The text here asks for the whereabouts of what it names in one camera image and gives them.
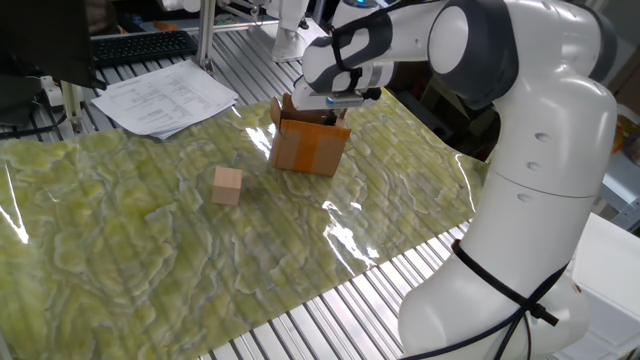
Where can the silver blue wrist-mounted device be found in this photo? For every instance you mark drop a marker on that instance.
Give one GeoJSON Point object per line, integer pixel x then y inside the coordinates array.
{"type": "Point", "coordinates": [345, 101]}

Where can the black monitor base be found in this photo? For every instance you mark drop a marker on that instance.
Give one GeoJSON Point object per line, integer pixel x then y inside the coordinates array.
{"type": "Point", "coordinates": [17, 100]}

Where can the white cabinet box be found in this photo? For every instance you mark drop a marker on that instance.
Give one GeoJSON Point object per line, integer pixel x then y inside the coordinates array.
{"type": "Point", "coordinates": [610, 270]}

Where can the stack of printed papers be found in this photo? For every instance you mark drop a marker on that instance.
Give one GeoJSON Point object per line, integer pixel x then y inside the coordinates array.
{"type": "Point", "coordinates": [165, 97]}

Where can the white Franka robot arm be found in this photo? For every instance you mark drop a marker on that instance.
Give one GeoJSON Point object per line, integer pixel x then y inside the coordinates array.
{"type": "Point", "coordinates": [540, 200]}

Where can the black monitor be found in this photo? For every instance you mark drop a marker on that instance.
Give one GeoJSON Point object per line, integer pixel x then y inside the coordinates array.
{"type": "Point", "coordinates": [45, 35]}

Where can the wooden cube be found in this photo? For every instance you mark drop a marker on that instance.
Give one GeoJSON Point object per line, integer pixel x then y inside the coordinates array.
{"type": "Point", "coordinates": [227, 187]}

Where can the black keyboard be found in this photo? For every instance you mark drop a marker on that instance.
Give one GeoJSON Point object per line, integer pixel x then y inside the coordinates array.
{"type": "Point", "coordinates": [142, 46]}

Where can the aluminium frame post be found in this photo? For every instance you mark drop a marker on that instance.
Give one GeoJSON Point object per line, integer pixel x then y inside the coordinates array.
{"type": "Point", "coordinates": [205, 35]}

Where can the small orange item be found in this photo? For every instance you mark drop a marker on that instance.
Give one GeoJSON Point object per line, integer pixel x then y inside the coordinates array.
{"type": "Point", "coordinates": [165, 25]}

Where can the white side table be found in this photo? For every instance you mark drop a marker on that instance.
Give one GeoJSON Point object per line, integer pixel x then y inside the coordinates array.
{"type": "Point", "coordinates": [622, 190]}

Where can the green marble pattern mat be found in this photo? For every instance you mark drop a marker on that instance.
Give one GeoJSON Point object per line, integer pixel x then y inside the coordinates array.
{"type": "Point", "coordinates": [150, 240]}

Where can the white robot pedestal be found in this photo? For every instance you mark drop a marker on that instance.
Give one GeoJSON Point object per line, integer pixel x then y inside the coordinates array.
{"type": "Point", "coordinates": [290, 37]}

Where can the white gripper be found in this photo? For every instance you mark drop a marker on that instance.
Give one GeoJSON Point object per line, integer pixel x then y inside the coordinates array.
{"type": "Point", "coordinates": [307, 101]}

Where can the aluminium frame rail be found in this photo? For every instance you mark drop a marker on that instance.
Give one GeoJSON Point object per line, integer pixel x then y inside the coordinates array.
{"type": "Point", "coordinates": [235, 25]}

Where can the thin aluminium post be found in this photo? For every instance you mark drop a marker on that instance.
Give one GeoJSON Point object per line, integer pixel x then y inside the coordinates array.
{"type": "Point", "coordinates": [74, 107]}

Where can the cardboard box with orange tape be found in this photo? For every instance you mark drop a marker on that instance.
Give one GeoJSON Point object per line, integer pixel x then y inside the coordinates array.
{"type": "Point", "coordinates": [307, 147]}

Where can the white power strip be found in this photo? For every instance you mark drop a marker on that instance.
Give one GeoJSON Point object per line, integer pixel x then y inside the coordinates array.
{"type": "Point", "coordinates": [52, 95]}

